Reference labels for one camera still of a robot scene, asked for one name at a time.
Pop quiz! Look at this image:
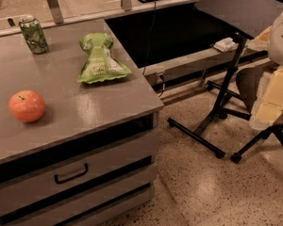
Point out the green rice chip bag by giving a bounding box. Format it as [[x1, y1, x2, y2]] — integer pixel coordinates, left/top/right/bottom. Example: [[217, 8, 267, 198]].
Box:
[[77, 32, 131, 84]]

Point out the grey drawer cabinet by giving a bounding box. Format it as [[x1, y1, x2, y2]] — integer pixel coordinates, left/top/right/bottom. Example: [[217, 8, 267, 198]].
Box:
[[0, 20, 163, 226]]

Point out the white small box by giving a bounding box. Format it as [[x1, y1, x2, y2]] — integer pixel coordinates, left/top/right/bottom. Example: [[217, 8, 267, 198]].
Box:
[[213, 38, 236, 52]]

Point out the red apple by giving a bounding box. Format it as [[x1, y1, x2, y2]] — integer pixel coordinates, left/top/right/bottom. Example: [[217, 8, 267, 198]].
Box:
[[8, 90, 45, 122]]

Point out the worn office chair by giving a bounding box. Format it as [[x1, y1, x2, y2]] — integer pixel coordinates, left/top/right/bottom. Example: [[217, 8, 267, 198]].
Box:
[[230, 11, 283, 163]]

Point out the green soda can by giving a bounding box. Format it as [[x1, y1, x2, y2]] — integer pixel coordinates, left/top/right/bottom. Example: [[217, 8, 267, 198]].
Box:
[[19, 15, 48, 54]]

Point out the black rolling laptop stand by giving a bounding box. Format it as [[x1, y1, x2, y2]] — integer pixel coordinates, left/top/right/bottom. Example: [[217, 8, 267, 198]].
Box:
[[167, 0, 283, 158]]

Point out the black hanging cable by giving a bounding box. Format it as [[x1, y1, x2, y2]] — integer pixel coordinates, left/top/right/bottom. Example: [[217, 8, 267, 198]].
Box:
[[141, 0, 158, 77]]

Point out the black drawer handle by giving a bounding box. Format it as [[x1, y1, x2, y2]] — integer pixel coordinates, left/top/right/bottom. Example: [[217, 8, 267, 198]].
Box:
[[54, 163, 89, 185]]

